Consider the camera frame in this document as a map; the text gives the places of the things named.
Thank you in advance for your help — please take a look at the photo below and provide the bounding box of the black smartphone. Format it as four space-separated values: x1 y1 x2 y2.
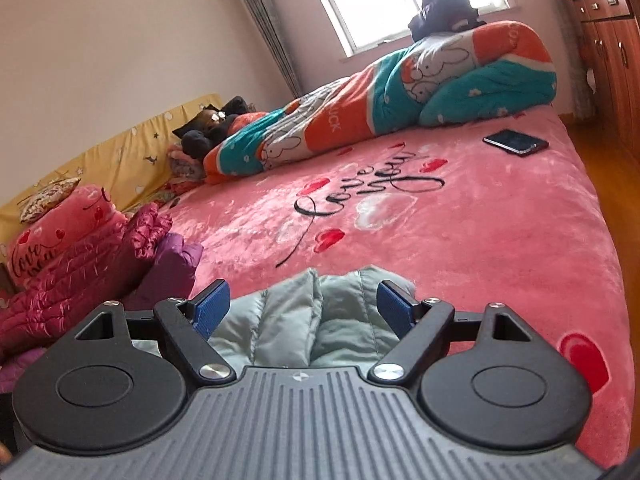
482 129 550 157

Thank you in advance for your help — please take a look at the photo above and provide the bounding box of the purple down coat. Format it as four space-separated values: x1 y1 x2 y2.
0 232 205 396

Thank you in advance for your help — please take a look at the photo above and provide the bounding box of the window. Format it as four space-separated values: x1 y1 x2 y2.
300 0 523 58

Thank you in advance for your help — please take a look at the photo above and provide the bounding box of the black bag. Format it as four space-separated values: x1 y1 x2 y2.
407 0 488 43

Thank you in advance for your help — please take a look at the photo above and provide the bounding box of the folded pink heart blanket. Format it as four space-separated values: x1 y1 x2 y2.
7 185 128 291

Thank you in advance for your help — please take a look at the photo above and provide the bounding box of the floral pillow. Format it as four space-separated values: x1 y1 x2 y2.
19 176 82 224

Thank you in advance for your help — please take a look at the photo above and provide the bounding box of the yellow printed headboard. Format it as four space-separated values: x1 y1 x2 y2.
0 92 223 271

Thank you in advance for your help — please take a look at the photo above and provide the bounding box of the black pillow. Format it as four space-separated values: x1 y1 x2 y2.
172 95 251 136

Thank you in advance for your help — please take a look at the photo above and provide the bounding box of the maroon down coat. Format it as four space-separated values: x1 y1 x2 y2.
0 202 173 356

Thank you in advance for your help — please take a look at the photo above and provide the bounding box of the light green down coat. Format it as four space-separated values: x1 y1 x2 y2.
132 266 418 368

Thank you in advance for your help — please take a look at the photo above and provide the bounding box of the wooden cabinet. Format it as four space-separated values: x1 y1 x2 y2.
570 0 640 161

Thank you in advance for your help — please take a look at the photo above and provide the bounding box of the green red floral cushion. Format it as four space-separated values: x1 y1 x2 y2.
145 180 196 206

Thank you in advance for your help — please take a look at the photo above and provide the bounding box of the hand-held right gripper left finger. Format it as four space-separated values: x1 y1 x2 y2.
75 280 237 386

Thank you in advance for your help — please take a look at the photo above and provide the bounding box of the orange teal rabbit quilt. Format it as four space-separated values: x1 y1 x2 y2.
202 21 558 186

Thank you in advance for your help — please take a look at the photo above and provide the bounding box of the pink heart bed blanket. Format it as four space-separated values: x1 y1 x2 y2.
150 105 631 461

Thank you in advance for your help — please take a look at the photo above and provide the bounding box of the folded pink grey blanket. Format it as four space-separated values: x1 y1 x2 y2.
167 142 208 183

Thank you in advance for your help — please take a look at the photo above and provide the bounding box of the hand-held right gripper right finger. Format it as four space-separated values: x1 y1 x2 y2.
367 280 536 388

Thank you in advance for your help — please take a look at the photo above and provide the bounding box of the grey checked curtain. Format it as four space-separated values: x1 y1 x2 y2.
227 0 303 101

